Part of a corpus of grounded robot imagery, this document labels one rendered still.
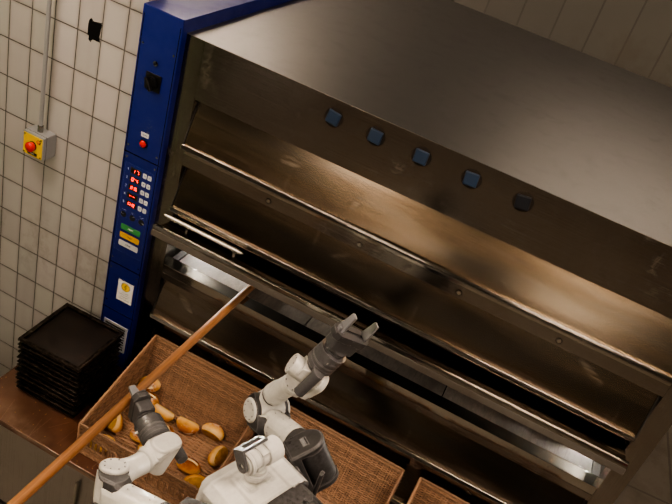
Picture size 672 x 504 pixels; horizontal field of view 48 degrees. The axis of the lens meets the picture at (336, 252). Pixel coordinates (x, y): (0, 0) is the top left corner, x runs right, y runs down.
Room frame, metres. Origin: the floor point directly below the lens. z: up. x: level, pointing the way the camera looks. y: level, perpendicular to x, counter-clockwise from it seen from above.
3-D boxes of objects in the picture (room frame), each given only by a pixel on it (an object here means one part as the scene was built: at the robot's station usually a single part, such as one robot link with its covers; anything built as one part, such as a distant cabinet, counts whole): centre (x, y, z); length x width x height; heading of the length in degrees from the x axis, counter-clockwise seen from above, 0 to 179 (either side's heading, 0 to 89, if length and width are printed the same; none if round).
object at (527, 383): (2.16, -0.25, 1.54); 1.79 x 0.11 x 0.19; 76
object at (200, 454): (2.04, 0.38, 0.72); 0.56 x 0.49 x 0.28; 77
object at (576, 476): (2.18, -0.25, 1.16); 1.80 x 0.06 x 0.04; 76
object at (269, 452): (1.33, 0.01, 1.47); 0.10 x 0.07 x 0.09; 146
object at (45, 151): (2.47, 1.22, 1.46); 0.10 x 0.07 x 0.10; 76
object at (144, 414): (1.58, 0.39, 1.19); 0.12 x 0.10 x 0.13; 44
